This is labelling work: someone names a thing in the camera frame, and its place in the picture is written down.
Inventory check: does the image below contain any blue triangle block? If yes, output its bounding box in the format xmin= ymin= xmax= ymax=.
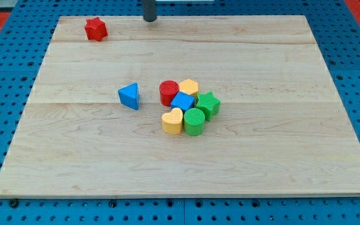
xmin=118 ymin=82 xmax=140 ymax=110

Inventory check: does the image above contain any yellow heart block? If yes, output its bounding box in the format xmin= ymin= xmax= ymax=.
xmin=161 ymin=107 xmax=183 ymax=135

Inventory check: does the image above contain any yellow hexagon block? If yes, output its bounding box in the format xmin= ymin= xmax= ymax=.
xmin=179 ymin=79 xmax=199 ymax=97

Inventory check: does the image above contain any light wooden board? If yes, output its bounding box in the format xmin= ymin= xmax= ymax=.
xmin=0 ymin=15 xmax=360 ymax=199

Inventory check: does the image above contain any red cylinder block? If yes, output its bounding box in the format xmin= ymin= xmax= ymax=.
xmin=159 ymin=80 xmax=179 ymax=106

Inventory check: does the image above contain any red star block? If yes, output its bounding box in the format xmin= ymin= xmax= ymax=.
xmin=84 ymin=17 xmax=108 ymax=41

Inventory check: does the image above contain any blue cube block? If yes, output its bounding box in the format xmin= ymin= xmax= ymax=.
xmin=170 ymin=92 xmax=195 ymax=113

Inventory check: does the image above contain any green cylinder block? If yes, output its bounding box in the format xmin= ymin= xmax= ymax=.
xmin=184 ymin=108 xmax=205 ymax=136

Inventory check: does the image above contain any green star block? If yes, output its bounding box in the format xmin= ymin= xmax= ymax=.
xmin=196 ymin=91 xmax=221 ymax=121

